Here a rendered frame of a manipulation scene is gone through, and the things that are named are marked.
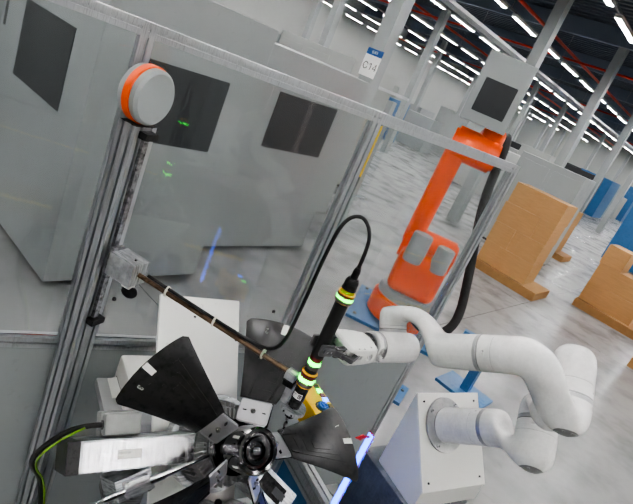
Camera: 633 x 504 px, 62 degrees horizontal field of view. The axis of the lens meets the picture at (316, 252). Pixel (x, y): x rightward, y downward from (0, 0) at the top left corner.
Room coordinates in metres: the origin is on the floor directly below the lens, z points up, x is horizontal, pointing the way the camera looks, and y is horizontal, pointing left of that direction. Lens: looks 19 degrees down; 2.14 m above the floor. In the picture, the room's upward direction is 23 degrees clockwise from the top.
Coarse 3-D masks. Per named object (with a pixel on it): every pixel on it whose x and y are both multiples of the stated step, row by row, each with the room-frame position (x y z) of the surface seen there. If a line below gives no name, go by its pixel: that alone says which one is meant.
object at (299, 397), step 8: (352, 272) 1.18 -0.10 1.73; (360, 272) 1.18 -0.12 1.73; (352, 280) 1.17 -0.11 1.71; (344, 288) 1.17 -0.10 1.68; (352, 288) 1.17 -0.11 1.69; (296, 392) 1.17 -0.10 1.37; (304, 392) 1.17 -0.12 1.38; (296, 400) 1.16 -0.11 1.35; (296, 408) 1.17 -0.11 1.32; (288, 416) 1.17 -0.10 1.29
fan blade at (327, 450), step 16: (320, 416) 1.35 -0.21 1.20; (336, 416) 1.38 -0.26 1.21; (288, 432) 1.24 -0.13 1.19; (304, 432) 1.27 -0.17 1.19; (320, 432) 1.29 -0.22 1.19; (336, 432) 1.32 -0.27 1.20; (288, 448) 1.18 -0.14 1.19; (304, 448) 1.21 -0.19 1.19; (320, 448) 1.24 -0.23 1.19; (336, 448) 1.27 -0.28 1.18; (352, 448) 1.31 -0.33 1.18; (320, 464) 1.19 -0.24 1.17; (336, 464) 1.22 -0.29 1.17; (352, 464) 1.26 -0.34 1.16; (352, 480) 1.22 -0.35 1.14
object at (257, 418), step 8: (248, 400) 1.21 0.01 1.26; (256, 400) 1.20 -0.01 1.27; (240, 408) 1.19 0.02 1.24; (248, 408) 1.19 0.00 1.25; (256, 408) 1.19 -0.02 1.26; (264, 408) 1.19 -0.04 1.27; (240, 416) 1.17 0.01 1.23; (248, 416) 1.17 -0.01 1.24; (256, 416) 1.17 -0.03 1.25; (264, 416) 1.17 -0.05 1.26; (256, 424) 1.16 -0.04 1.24; (264, 424) 1.15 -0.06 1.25
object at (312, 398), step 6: (312, 390) 1.67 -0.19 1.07; (306, 396) 1.62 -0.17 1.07; (312, 396) 1.64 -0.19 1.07; (318, 396) 1.65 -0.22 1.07; (306, 402) 1.59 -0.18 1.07; (312, 402) 1.60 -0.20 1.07; (318, 402) 1.61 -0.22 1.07; (306, 408) 1.58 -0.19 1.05; (312, 408) 1.57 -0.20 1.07; (318, 408) 1.58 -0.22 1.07; (306, 414) 1.57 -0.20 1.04; (312, 414) 1.55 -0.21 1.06; (300, 420) 1.59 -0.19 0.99
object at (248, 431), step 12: (240, 432) 1.09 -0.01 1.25; (252, 432) 1.10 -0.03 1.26; (264, 432) 1.12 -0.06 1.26; (216, 444) 1.12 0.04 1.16; (228, 444) 1.08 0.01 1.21; (240, 444) 1.06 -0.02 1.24; (252, 444) 1.09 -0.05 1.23; (264, 444) 1.10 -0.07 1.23; (276, 444) 1.12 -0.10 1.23; (216, 456) 1.10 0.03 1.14; (228, 456) 1.07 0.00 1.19; (240, 456) 1.05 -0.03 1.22; (252, 456) 1.08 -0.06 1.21; (264, 456) 1.09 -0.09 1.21; (228, 468) 1.11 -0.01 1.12; (240, 468) 1.04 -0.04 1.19; (252, 468) 1.06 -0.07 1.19; (264, 468) 1.07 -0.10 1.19
